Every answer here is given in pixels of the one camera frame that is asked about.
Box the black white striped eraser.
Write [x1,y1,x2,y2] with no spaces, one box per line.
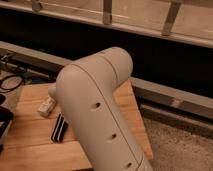
[51,114,68,143]

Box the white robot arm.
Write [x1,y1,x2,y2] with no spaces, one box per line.
[49,47,153,171]

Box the white small box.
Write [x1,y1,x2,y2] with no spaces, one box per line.
[38,97,56,117]

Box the black object at left edge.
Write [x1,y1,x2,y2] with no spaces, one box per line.
[0,94,14,153]

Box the black cable loop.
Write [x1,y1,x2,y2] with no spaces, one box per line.
[0,73,26,93]

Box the metal railing post right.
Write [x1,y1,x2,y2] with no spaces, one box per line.
[162,0,182,36]

